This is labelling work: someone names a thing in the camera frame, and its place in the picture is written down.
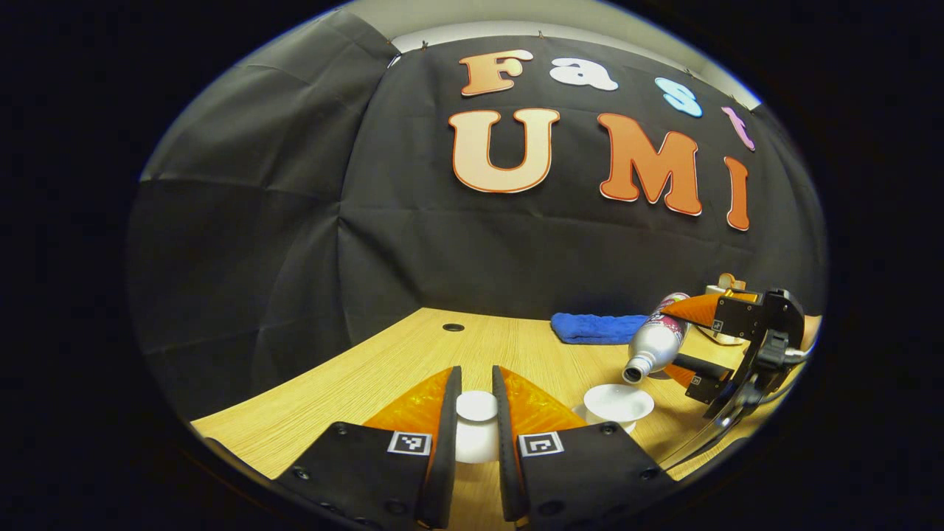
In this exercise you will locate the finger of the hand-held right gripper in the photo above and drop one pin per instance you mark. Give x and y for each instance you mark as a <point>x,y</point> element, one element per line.
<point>741,317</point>
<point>708,383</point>

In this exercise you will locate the silver water bottle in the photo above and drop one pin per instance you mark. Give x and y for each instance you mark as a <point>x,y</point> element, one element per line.
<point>653,343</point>

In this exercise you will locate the white teacup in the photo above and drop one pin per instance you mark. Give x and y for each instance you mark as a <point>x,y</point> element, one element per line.
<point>618,402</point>

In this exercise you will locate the blue towel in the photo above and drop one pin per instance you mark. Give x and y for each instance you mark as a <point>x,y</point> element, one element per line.
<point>594,328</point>

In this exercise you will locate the bread slice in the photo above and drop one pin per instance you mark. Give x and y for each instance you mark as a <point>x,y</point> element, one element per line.
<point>730,281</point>

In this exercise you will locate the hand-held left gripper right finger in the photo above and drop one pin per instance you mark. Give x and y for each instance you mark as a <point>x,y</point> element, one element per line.
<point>505,457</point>

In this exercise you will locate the black table grommet hole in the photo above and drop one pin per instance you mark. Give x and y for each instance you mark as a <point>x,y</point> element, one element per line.
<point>453,327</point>

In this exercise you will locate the white toaster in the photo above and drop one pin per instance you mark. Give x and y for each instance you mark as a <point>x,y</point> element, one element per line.
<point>721,338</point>

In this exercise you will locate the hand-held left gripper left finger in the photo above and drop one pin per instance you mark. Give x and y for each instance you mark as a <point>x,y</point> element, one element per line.
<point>448,457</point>

